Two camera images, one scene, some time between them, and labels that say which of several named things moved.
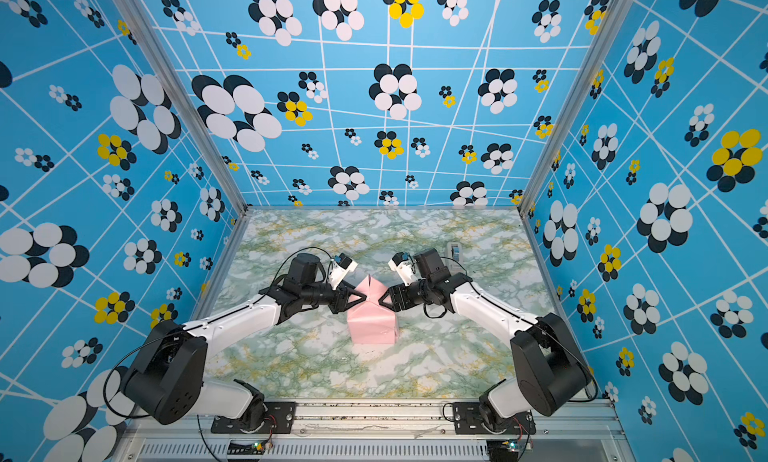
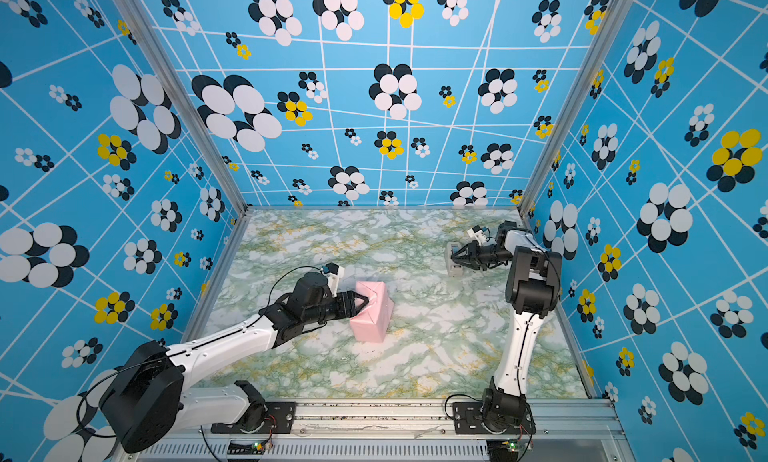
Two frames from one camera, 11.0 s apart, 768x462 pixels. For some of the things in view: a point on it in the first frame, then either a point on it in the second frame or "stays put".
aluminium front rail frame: [385, 431] stays put
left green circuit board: [246, 447] stays put
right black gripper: [398, 293] to [473, 258]
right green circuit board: [503, 449] stays put
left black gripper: [341, 299] to [349, 309]
